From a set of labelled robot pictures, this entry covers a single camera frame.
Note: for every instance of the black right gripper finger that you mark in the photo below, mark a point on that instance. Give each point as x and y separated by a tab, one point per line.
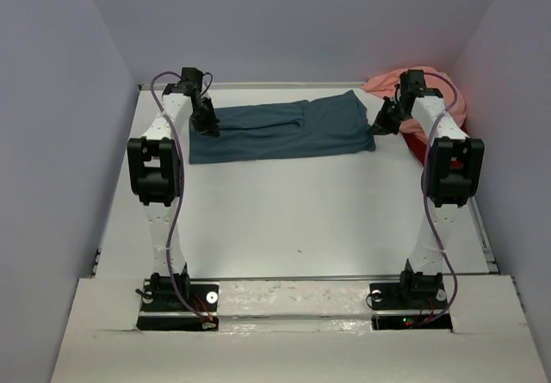
381	131
384	117

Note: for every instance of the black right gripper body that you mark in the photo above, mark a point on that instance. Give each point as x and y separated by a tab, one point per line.
395	114

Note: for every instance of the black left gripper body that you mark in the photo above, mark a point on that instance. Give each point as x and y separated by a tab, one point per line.
201	117

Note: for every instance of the teal blue t shirt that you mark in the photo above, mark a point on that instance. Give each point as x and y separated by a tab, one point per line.
328	126

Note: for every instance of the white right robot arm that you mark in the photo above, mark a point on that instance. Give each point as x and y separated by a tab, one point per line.
452	164

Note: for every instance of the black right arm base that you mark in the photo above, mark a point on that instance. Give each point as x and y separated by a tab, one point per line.
415	301

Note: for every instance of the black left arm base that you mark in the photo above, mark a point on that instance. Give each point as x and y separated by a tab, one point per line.
178	304

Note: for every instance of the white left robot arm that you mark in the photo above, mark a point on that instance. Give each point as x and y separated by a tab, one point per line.
156	166

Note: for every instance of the red t shirt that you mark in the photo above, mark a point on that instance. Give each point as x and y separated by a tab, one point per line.
416	143

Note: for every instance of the pink t shirt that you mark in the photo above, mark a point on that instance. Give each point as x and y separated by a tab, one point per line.
384	85

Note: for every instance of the metal back table rail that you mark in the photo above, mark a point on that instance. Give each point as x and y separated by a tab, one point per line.
285	85

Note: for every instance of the metal table rail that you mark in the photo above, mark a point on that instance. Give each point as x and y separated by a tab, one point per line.
285	85
303	278

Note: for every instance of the metal left side rail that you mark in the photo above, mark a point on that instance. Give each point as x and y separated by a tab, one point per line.
97	256

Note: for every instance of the metal right side rail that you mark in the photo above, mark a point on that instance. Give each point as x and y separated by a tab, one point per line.
491	261

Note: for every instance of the metal front table rail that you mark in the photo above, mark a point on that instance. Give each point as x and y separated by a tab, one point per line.
303	278

